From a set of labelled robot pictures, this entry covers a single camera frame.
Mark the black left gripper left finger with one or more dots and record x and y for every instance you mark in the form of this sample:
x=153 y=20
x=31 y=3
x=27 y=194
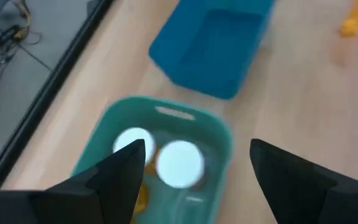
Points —
x=89 y=199

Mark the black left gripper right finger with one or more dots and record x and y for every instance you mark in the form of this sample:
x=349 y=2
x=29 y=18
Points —
x=306 y=199

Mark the large orange white-capped pill bottle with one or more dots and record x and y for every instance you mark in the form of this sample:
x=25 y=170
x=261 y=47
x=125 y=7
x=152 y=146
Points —
x=179 y=163
x=126 y=138

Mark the teal plastic bin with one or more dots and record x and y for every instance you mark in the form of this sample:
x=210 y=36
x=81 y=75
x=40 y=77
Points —
x=210 y=137

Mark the blue plastic bin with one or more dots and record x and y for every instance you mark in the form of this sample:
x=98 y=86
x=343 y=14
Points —
x=216 y=46

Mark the black metal table frame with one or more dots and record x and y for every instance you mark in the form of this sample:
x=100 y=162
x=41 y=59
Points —
x=49 y=90

